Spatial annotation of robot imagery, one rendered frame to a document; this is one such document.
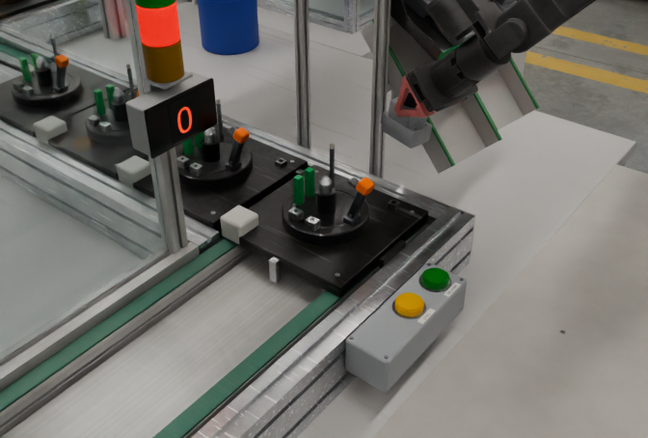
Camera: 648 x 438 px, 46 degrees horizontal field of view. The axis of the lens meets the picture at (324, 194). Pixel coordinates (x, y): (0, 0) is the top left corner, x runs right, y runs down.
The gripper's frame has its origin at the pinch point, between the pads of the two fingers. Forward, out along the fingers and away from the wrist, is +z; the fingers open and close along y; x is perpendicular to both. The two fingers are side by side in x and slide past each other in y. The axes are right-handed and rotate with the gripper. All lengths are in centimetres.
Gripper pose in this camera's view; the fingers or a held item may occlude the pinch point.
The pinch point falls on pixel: (410, 106)
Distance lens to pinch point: 120.5
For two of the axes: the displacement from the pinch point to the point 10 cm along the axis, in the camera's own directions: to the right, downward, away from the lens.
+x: 4.6, 8.9, -0.7
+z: -4.9, 3.2, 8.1
